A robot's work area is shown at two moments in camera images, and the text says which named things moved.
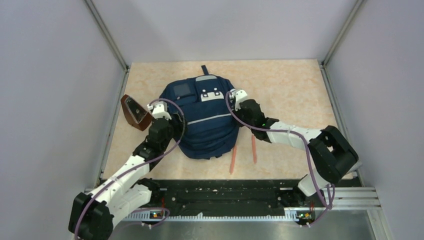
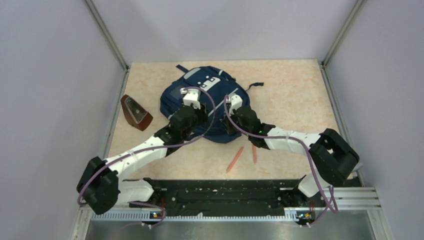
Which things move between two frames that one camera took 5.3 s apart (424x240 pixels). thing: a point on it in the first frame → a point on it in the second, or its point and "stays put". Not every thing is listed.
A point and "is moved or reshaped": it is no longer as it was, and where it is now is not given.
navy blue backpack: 212,128 is moved or reshaped
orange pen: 254,148 stays put
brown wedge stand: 135,113 stays put
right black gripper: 237,113 → 226,122
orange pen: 233,160 is moved or reshaped
